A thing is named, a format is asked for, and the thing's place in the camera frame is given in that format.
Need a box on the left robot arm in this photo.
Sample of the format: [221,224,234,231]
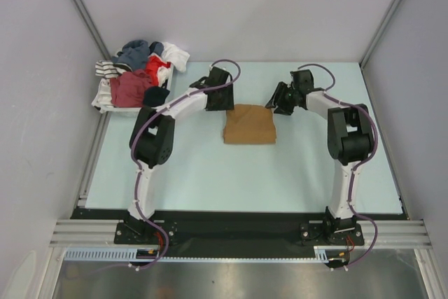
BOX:
[115,64,235,244]

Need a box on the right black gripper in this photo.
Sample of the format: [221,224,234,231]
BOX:
[265,81,300,116]

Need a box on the tan tank top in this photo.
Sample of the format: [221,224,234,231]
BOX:
[223,104,277,145]

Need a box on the black garment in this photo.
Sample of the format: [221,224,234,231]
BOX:
[143,86,170,107]

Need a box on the white laundry basket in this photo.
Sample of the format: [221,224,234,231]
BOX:
[93,52,176,118]

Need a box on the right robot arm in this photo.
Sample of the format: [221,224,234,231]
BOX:
[265,67,378,244]

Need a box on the blue grey garment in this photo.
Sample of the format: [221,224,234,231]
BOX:
[111,39,165,71]

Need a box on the red garment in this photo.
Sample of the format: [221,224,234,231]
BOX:
[145,53,172,77]

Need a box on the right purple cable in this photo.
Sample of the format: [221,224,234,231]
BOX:
[296,63,380,272]

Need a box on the white garment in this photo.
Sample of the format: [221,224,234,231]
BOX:
[162,42,190,73]

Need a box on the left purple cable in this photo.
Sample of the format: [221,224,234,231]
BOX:
[129,59,242,272]

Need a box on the slotted cable duct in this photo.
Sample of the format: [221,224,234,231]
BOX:
[64,246,347,265]

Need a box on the maroon garment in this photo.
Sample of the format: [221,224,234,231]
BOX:
[109,69,159,108]

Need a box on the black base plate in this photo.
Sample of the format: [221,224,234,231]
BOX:
[70,208,365,258]

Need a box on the purple cable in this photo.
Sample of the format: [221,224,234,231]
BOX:
[129,59,242,272]
[296,63,380,272]

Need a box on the aluminium rail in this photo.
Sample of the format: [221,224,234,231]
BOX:
[50,219,118,247]

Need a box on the striped garment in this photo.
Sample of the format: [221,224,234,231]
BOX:
[94,60,120,78]

